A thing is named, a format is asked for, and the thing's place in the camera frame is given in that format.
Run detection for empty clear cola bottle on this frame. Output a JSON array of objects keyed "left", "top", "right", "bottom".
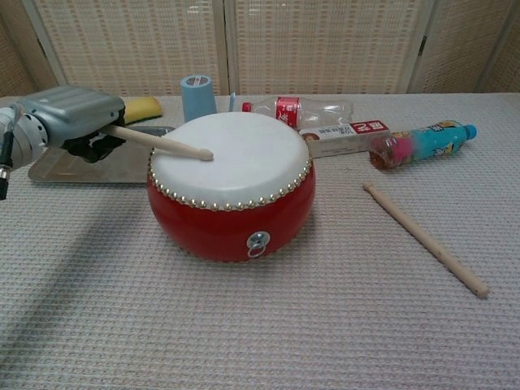
[{"left": 241, "top": 96, "right": 354, "bottom": 128}]

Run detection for yellow cleaning sponge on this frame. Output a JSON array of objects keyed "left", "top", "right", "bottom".
[{"left": 123, "top": 96, "right": 163, "bottom": 125}]

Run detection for light blue plastic mug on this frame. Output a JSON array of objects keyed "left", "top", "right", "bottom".
[{"left": 180, "top": 74, "right": 237, "bottom": 123}]

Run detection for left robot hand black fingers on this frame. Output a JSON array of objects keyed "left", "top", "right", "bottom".
[{"left": 27, "top": 84, "right": 128, "bottom": 164}]

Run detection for rectangular stainless steel tray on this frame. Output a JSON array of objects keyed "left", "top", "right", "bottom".
[{"left": 27, "top": 125, "right": 176, "bottom": 187}]

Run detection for woven bamboo folding screen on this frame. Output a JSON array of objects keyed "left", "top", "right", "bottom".
[{"left": 0, "top": 0, "right": 520, "bottom": 98}]

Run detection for cling film box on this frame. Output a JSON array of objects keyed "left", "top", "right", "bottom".
[{"left": 298, "top": 119, "right": 393, "bottom": 159}]

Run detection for beige woven tablecloth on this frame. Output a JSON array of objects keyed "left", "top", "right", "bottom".
[{"left": 0, "top": 95, "right": 520, "bottom": 390}]

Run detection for colourful blue-capped drink bottle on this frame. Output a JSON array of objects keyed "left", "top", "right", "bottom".
[{"left": 368, "top": 120, "right": 479, "bottom": 171}]

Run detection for red drum with white skin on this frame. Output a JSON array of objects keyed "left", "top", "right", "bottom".
[{"left": 146, "top": 112, "right": 316, "bottom": 264}]

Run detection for wooden drumstick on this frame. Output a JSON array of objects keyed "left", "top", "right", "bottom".
[
  {"left": 362, "top": 182, "right": 491, "bottom": 301},
  {"left": 108, "top": 124, "right": 215, "bottom": 163}
]

